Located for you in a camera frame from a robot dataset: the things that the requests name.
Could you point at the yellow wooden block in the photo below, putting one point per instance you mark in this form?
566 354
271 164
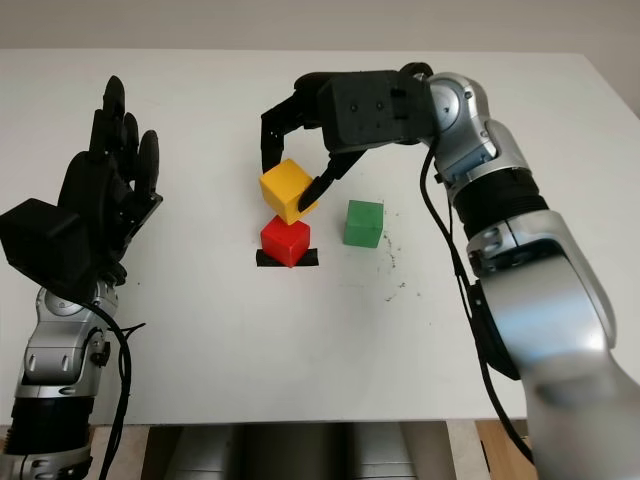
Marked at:
282 187

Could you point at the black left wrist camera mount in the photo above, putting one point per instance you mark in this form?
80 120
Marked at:
45 240

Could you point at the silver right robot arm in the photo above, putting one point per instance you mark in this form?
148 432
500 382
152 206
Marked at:
540 280

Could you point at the grey robot torso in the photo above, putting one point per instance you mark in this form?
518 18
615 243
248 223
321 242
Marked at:
295 452

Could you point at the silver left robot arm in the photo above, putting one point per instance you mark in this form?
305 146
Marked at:
55 350

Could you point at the green wooden block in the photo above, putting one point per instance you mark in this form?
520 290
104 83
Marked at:
362 222

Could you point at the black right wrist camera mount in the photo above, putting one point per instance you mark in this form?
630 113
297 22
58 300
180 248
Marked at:
375 110

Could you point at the black tape strip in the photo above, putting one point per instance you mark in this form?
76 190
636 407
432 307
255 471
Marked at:
312 257

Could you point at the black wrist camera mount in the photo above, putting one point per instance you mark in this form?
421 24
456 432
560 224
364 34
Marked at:
375 110
45 240

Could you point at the red wooden block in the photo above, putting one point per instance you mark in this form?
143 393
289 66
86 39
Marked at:
285 240

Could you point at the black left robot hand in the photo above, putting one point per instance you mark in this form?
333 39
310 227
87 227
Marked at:
100 190

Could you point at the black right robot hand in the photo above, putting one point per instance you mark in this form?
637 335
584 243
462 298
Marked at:
307 100

